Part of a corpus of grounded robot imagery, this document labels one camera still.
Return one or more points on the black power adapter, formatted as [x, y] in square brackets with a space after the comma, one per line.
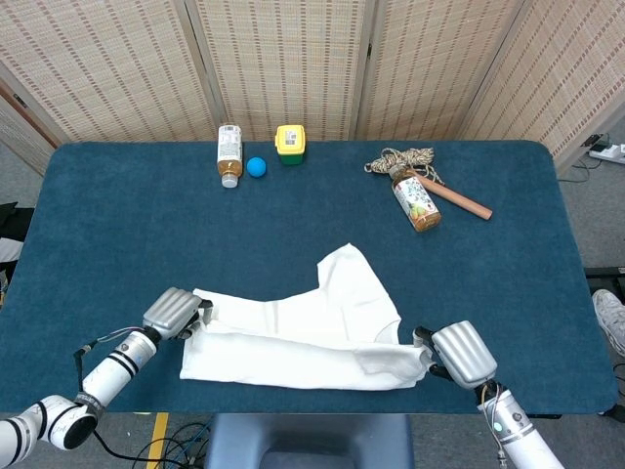
[595, 140]

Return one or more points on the blue carpet table cover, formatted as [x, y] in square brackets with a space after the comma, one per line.
[122, 234]

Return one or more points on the tea bottle white label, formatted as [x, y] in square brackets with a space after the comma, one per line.
[229, 151]

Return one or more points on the white T-shirt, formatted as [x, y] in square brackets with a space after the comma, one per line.
[293, 352]

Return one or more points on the black and white bag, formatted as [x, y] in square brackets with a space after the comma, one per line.
[14, 222]

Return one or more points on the white power strip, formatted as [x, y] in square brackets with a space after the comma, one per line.
[610, 154]

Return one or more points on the tea bottle fruit label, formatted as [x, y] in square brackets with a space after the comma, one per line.
[417, 202]

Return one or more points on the brown cardboard tube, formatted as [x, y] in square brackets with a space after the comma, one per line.
[464, 202]

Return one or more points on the woven bamboo screen panel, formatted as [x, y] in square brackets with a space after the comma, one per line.
[19, 132]
[561, 73]
[429, 63]
[283, 58]
[107, 63]

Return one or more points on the green container yellow lid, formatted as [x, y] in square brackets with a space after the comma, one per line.
[290, 146]

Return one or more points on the white sneaker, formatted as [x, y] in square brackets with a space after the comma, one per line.
[610, 312]

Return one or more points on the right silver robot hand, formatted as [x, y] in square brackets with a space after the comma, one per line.
[464, 354]

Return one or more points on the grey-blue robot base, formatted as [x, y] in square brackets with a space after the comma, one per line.
[312, 439]

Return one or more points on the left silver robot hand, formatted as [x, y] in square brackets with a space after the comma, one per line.
[171, 312]

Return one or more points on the black table foot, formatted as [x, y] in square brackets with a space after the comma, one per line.
[605, 272]

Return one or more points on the blue ball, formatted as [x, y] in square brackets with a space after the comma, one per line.
[257, 167]

